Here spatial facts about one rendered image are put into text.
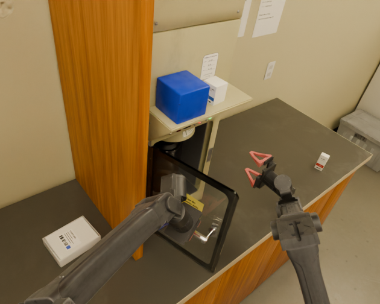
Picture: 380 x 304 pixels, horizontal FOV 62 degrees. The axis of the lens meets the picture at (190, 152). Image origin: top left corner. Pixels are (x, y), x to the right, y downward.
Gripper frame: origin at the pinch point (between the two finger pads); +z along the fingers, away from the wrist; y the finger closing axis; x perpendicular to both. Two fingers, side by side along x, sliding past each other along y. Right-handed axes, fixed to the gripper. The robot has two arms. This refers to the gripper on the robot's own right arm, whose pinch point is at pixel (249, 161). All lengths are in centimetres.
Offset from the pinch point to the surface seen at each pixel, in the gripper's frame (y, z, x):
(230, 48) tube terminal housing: 42.6, 13.6, 5.5
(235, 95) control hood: 31.6, 5.9, 8.6
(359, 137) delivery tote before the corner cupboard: -125, 16, -214
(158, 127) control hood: 32.7, 6.9, 36.8
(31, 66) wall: 31, 57, 52
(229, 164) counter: -29.4, 19.3, -14.0
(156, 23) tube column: 57, 14, 32
